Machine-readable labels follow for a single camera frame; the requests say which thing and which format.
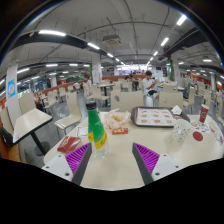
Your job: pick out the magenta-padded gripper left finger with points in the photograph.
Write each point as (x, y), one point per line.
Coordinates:
(77, 156)

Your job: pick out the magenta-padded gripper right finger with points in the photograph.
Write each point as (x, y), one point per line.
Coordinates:
(146, 156)

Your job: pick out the green drink bottle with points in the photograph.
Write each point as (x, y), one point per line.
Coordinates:
(96, 128)

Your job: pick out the red cardboard box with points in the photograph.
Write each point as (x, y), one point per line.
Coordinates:
(68, 144)

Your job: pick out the white paper receipt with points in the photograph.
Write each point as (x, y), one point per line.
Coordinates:
(82, 131)

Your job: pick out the small red sauce packet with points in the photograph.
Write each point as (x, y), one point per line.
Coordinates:
(120, 131)

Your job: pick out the printed paper tray liner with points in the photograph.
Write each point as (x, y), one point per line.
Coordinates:
(153, 116)

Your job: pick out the dark brown food tray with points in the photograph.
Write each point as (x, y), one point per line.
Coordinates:
(133, 116)

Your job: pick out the clear plastic bag with food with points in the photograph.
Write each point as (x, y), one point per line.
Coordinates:
(116, 119)

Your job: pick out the beige chairs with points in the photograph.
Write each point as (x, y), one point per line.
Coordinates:
(71, 106)

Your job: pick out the white paper napkin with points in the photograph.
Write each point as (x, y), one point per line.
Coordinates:
(176, 110)

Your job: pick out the flat round red coaster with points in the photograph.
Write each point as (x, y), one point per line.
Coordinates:
(198, 136)

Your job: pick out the beige side table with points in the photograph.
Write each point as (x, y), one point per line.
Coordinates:
(30, 121)

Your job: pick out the colourful sticker leaflet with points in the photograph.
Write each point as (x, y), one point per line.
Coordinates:
(206, 128)

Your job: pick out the person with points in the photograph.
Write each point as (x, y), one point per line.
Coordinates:
(149, 85)
(87, 87)

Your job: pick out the red paper cup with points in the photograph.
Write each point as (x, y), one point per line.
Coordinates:
(203, 114)

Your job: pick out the ceiling air conditioner unit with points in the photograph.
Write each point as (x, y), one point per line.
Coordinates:
(111, 40)

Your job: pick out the ceiling strip lights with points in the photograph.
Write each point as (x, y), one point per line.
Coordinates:
(51, 32)

